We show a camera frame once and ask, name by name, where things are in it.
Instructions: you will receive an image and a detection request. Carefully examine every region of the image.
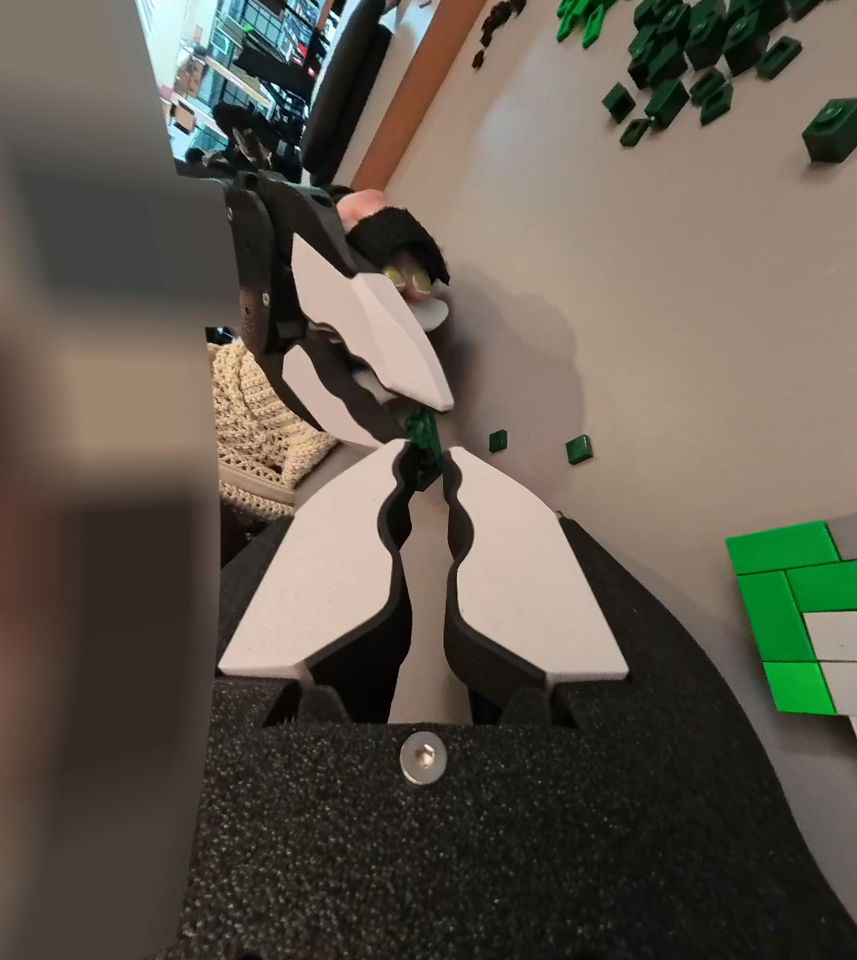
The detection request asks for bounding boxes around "green and grey lego panel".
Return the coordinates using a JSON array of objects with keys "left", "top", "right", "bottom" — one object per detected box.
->
[{"left": 725, "top": 504, "right": 857, "bottom": 719}]

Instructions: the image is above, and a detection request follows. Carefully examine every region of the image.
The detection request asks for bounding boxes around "pile of tiny lego pieces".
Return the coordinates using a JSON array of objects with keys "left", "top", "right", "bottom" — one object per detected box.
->
[{"left": 472, "top": 0, "right": 529, "bottom": 71}]

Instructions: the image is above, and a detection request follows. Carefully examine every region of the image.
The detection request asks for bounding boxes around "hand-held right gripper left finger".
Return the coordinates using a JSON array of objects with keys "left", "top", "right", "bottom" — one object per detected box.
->
[{"left": 216, "top": 440, "right": 412, "bottom": 678}]

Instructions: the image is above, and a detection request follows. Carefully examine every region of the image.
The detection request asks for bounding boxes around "cream knitted sweater sleeve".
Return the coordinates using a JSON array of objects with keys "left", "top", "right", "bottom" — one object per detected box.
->
[{"left": 206, "top": 342, "right": 341, "bottom": 520}]

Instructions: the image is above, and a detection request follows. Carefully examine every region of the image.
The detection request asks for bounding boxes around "single dark green lego brick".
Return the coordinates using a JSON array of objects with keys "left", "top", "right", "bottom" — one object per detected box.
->
[{"left": 801, "top": 96, "right": 857, "bottom": 163}]

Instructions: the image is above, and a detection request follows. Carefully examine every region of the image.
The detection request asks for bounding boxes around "person's left hand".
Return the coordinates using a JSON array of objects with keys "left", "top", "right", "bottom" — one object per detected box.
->
[{"left": 337, "top": 189, "right": 439, "bottom": 305}]

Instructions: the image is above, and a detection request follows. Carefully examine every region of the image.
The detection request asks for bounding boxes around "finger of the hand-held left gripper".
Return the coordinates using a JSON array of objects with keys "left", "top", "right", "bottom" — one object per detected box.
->
[
  {"left": 289, "top": 232, "right": 454, "bottom": 414},
  {"left": 280, "top": 345, "right": 410, "bottom": 451}
]

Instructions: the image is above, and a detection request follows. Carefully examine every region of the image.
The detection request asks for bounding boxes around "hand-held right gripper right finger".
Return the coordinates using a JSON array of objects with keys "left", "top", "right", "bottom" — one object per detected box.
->
[{"left": 442, "top": 445, "right": 631, "bottom": 686}]

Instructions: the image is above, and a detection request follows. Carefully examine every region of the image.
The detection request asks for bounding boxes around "dark green lego plate assembly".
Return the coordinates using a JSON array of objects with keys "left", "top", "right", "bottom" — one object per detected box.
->
[{"left": 401, "top": 410, "right": 447, "bottom": 493}]

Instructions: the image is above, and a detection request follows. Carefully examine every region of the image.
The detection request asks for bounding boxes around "pile of dark green lego pieces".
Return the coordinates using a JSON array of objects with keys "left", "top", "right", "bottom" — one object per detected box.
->
[{"left": 601, "top": 0, "right": 805, "bottom": 150}]

